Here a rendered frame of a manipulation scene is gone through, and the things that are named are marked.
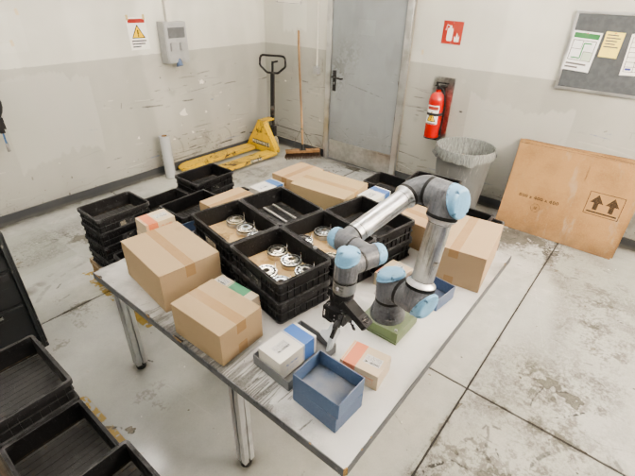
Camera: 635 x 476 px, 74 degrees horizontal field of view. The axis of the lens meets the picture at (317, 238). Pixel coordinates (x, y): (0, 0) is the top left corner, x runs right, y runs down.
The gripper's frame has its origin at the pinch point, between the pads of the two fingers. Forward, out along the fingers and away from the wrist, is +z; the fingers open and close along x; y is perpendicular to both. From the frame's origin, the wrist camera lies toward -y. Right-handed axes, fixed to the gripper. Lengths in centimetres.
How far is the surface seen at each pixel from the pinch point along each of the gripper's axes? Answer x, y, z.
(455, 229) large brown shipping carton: -107, 8, -3
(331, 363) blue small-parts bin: -0.7, 4.2, 13.1
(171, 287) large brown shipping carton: 14, 84, 13
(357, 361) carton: -11.0, -0.7, 16.1
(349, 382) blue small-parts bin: -0.9, -4.3, 16.9
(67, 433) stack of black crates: 66, 85, 61
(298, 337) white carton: -3.6, 23.1, 14.7
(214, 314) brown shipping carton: 15, 52, 9
